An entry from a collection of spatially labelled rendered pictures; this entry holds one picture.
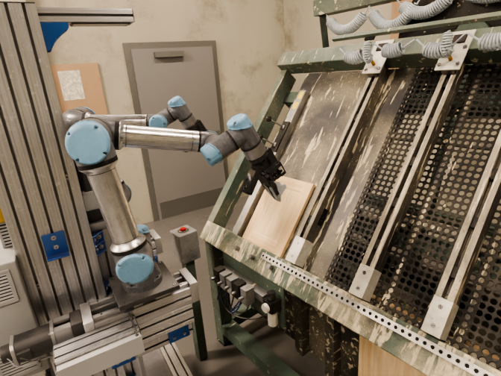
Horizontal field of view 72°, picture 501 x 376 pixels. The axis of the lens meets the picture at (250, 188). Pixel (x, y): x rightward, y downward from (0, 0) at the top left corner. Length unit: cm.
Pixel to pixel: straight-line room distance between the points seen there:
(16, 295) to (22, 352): 19
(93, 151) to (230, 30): 401
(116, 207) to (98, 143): 21
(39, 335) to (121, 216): 52
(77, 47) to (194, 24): 137
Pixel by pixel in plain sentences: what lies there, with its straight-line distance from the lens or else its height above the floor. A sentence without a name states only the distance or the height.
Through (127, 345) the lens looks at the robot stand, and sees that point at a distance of 135.
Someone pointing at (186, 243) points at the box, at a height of 87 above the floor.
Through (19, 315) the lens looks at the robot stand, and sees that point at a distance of 153.
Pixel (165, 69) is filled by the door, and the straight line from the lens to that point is 448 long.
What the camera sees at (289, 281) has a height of 85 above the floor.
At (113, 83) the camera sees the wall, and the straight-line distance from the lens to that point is 437.
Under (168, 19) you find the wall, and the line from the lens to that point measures 461.
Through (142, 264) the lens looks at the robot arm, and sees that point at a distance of 118.
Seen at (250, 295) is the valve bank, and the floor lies 73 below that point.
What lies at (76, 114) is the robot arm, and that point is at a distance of 175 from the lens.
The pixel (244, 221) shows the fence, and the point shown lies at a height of 97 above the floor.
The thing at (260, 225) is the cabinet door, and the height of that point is 97.
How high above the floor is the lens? 178
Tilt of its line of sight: 19 degrees down
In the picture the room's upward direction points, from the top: 4 degrees counter-clockwise
